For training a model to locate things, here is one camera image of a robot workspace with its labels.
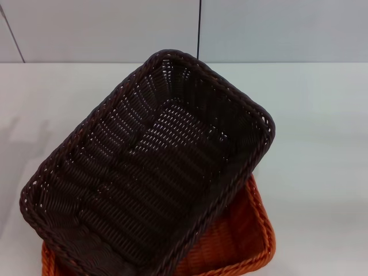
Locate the dark brown woven plastic basket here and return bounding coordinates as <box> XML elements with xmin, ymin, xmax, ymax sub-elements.
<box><xmin>18</xmin><ymin>49</ymin><xmax>277</xmax><ymax>276</ymax></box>

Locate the orange woven plastic basket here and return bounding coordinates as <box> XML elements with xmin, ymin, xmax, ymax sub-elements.
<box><xmin>41</xmin><ymin>174</ymin><xmax>277</xmax><ymax>276</ymax></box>

